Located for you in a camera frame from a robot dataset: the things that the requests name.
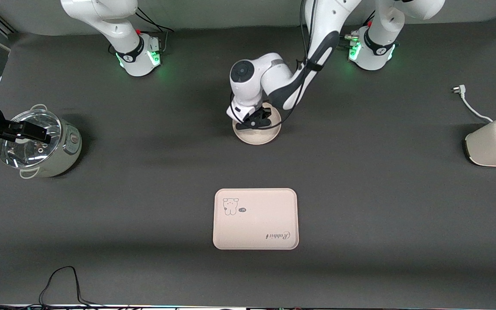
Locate pale green electric pot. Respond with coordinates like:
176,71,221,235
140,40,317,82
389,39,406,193
0,104,83,179

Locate cream rectangular rabbit tray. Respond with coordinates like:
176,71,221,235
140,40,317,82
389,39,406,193
213,188,299,250

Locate round cream plate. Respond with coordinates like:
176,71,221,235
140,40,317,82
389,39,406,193
233,102,282,145

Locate aluminium frame rail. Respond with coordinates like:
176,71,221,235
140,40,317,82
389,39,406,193
0,13,12,39

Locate cream white toaster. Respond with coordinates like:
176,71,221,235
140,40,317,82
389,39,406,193
464,118,496,167

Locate glass pot lid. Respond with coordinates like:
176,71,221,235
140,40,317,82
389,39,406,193
0,109,62,168

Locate black right arm base cables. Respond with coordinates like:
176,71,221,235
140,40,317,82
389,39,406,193
135,6,174,55

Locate black arm base cables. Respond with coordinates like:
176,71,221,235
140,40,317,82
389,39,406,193
338,9,375,49
135,6,174,55

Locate white toaster power cord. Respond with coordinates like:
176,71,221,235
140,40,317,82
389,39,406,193
451,85,494,123

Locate black left arm base cables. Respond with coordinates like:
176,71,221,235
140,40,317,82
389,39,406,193
338,9,375,49

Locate black looped cable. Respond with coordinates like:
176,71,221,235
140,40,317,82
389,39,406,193
38,266,102,308

